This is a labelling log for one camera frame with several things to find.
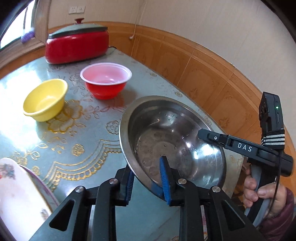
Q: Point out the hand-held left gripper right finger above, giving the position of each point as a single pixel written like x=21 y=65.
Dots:
x=164 y=176

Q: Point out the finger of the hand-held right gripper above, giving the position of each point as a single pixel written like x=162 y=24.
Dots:
x=212 y=138

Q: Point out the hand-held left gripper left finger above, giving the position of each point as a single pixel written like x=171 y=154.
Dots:
x=128 y=185

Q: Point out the stainless steel bowl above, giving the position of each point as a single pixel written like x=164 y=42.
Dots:
x=161 y=129

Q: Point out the large purple-rimmed floral plate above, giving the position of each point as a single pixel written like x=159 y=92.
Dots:
x=49 y=195

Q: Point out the red plastic bowl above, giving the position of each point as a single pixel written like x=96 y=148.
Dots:
x=105 y=78

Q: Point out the white plate with red print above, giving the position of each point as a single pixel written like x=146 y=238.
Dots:
x=16 y=204

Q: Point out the yellow plastic bowl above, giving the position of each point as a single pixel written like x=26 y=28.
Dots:
x=44 y=99

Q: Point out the person's right hand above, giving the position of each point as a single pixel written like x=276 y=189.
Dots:
x=276 y=197

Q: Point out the floral green tablecloth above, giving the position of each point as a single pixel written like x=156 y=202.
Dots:
x=92 y=129

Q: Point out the red electric cooker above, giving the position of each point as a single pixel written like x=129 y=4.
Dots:
x=76 y=49

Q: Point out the grey cooker lid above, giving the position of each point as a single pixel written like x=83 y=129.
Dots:
x=76 y=30

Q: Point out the purple tissue pack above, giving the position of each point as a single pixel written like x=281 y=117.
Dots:
x=27 y=37

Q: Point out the window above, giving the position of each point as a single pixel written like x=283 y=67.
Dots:
x=16 y=18

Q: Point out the white wall socket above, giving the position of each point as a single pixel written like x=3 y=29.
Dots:
x=81 y=9
x=72 y=10

